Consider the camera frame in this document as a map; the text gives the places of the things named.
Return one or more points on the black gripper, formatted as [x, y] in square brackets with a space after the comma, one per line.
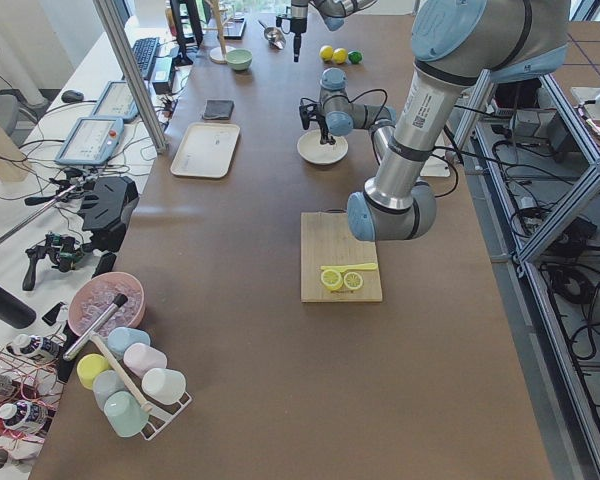
[296, 26]
[324, 125]

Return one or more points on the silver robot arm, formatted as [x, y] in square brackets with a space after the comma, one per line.
[452, 42]
[332, 13]

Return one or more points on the cream rectangular tray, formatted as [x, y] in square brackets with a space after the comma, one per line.
[206, 150]

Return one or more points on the metal scoop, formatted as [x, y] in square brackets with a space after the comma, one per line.
[274, 36]

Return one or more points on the yellow lemon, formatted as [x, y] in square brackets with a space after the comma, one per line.
[339, 56]
[326, 53]

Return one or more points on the cream round plate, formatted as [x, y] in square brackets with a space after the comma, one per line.
[312, 151]

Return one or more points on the green lime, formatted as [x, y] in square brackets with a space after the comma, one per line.
[355, 57]

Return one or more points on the mint green bowl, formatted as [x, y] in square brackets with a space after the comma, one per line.
[239, 59]

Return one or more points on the wooden cup stand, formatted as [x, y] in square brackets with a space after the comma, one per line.
[217, 54]

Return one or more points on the grey folded cloth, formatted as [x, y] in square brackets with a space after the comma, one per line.
[216, 109]

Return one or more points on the black monitor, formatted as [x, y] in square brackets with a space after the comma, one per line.
[188, 30]

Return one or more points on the wooden cutting board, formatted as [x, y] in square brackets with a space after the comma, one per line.
[326, 240]

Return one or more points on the black keyboard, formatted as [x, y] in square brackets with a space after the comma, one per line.
[145, 51]

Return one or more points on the yellow plastic knife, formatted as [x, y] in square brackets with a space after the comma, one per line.
[370, 266]

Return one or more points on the lemon slice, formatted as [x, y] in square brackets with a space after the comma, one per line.
[352, 280]
[331, 279]

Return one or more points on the blue teach pendant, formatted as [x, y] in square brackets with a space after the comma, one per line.
[91, 142]
[116, 101]

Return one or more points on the black computer mouse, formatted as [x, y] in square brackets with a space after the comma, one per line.
[72, 96]

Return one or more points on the pink bowl with ice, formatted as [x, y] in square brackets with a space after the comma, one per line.
[98, 294]

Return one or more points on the cup rack with pastel cups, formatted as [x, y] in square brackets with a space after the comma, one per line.
[148, 403]

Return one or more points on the aluminium frame post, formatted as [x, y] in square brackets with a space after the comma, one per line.
[116, 34]

